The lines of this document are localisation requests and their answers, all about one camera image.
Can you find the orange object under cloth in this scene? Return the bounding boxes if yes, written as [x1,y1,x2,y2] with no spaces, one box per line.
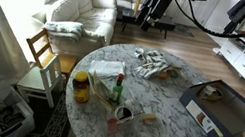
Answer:
[156,68,172,81]

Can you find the small wooden block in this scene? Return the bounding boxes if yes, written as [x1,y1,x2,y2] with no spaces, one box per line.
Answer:
[139,110,158,125]
[170,63,184,72]

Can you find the green glass bottle red cap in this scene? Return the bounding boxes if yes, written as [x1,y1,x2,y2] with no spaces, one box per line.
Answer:
[110,72,126,105]

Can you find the dark hanging jacket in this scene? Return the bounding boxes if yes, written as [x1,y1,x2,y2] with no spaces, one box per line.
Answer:
[223,0,245,37]

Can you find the small green bowl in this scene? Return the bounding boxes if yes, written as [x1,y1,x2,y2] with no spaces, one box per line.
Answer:
[170,69,181,79]

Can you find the white sofa back cushion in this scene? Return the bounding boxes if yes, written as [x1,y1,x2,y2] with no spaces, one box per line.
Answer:
[89,0,118,12]
[49,0,83,26]
[75,0,96,17]

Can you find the dark blue storage box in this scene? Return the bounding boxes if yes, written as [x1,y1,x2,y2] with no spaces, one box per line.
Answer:
[171,72,245,137]

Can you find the white cup dark contents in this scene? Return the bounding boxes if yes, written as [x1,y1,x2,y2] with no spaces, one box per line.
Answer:
[112,103,137,126]

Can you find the yellow dog picture book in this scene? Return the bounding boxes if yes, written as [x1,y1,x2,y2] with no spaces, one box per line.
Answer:
[88,73,121,112]

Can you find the dark patterned rug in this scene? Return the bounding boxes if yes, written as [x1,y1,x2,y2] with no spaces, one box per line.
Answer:
[20,86,76,137]

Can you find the small white chair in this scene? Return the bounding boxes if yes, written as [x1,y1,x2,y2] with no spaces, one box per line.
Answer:
[13,49,68,111]

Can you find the striped crumpled cloth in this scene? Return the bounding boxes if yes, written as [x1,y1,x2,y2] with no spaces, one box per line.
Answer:
[130,46,175,84]

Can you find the grey white throw blanket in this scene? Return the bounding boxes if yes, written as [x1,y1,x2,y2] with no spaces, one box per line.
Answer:
[40,16,86,43]

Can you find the round ceramic bowl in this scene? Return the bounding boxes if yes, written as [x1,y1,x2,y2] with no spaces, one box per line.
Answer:
[207,86,224,104]

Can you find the white sofa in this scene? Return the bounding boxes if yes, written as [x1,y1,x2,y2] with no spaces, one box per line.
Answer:
[26,0,121,62]

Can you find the amber pill bottle yellow lid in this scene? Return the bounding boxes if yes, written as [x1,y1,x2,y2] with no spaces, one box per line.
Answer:
[68,69,94,105]

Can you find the wooden chair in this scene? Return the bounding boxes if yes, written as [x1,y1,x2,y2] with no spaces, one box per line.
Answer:
[20,24,82,78]

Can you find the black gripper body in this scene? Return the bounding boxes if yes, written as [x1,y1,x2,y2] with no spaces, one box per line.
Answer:
[144,0,176,22]

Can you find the small red cup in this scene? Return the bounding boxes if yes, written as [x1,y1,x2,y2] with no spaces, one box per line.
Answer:
[104,116,121,137]

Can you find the black coffee table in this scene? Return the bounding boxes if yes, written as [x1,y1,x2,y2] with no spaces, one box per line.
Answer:
[117,7,178,41]

